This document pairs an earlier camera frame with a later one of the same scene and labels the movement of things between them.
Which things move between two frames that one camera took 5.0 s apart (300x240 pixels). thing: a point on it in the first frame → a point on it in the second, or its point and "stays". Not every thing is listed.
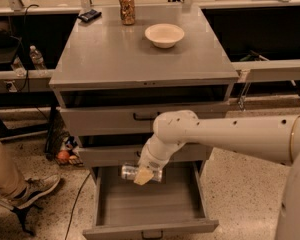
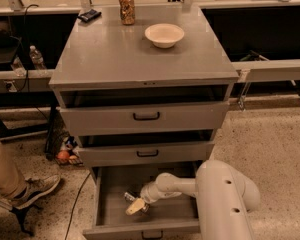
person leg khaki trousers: x=5 y=178 stays
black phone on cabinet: x=89 y=15 stays
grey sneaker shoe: x=35 y=188 stays
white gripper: x=152 y=161 → x=147 y=194
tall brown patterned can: x=127 y=8 stays
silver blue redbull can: x=129 y=171 → x=145 y=208
